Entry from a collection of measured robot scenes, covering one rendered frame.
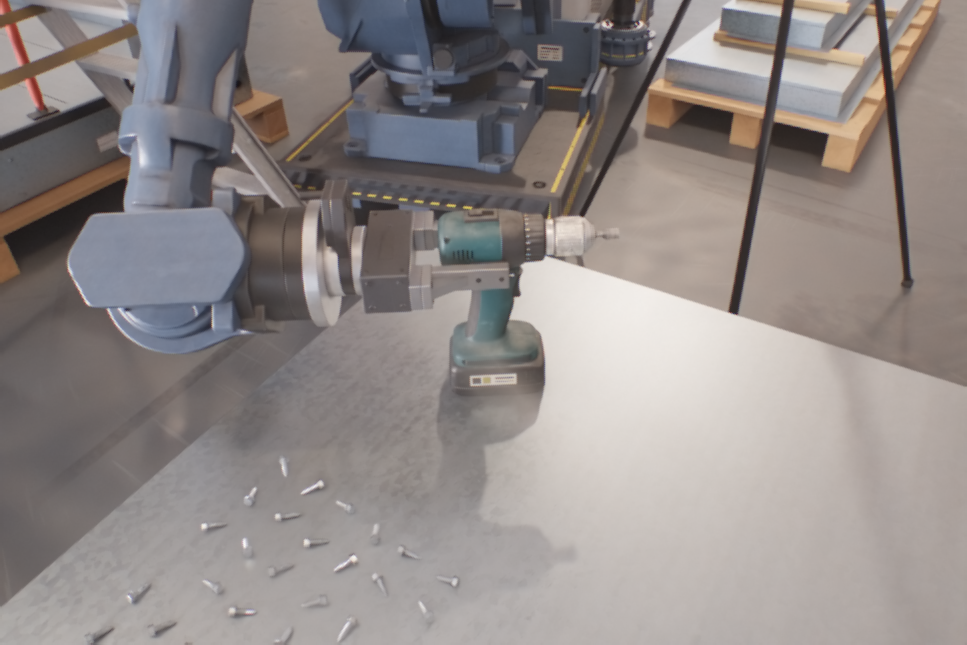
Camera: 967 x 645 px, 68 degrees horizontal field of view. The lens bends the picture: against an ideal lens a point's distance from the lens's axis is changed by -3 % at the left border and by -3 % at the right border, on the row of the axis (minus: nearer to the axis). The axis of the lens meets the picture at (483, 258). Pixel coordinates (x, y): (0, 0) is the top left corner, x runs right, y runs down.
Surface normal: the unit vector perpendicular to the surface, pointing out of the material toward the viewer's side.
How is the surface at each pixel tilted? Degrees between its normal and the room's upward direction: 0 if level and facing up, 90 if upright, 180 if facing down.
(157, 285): 47
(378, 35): 125
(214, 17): 63
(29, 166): 90
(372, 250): 0
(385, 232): 0
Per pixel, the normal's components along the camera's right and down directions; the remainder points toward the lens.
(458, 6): -0.11, 0.89
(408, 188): -0.29, 0.55
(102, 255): 0.00, -0.14
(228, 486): -0.04, -0.82
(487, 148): 0.47, 0.49
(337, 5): -0.39, 0.81
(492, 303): 0.07, 0.57
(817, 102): -0.57, 0.48
